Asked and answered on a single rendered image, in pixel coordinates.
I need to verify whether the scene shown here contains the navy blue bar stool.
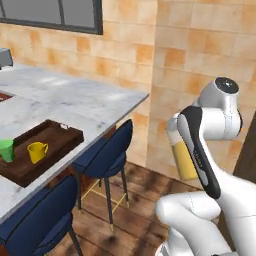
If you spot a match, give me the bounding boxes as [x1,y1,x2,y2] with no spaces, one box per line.
[0,174,85,256]
[72,118,135,233]

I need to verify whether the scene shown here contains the dark brown wooden tray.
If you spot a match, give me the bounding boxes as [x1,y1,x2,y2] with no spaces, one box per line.
[0,119,85,188]

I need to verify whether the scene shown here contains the dark framed window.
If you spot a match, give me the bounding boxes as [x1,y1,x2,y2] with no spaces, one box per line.
[0,0,104,36]

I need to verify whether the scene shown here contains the grey appliance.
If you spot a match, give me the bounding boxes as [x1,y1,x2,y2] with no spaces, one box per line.
[0,47,14,70]

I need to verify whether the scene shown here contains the reddish brown sink basin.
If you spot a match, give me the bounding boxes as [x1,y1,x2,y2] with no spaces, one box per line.
[0,91,15,102]

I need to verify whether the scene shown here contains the dark brown wooden panel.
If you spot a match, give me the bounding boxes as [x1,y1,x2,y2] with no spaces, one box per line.
[232,110,256,184]

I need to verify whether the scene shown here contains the green cup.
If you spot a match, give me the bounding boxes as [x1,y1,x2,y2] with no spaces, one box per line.
[0,138,16,164]

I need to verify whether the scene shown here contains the yellow mug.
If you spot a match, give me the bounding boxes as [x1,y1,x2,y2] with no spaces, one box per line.
[26,141,50,165]

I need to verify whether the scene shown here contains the clear pitcher with yellow juice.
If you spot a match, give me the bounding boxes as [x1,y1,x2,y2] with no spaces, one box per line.
[166,112,200,182]

